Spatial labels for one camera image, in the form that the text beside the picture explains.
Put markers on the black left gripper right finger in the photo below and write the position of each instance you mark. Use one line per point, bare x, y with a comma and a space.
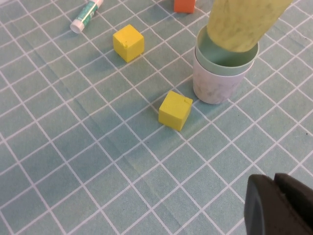
298, 195

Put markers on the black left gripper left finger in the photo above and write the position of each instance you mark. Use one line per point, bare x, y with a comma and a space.
264, 210

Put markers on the green plastic cup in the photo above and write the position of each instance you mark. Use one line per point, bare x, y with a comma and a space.
227, 58

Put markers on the yellow plastic cup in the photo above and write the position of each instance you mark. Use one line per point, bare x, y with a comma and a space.
244, 24

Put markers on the pink plastic cup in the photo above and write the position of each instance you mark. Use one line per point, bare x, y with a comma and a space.
215, 90

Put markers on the yellow foam cube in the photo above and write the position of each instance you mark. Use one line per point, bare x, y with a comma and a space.
174, 111
128, 42

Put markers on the green checkered tablecloth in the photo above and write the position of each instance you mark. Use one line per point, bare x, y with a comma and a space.
97, 159

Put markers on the orange foam cube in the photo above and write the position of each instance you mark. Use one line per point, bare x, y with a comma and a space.
184, 6

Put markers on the green white glue stick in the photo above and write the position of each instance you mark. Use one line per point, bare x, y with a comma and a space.
85, 16

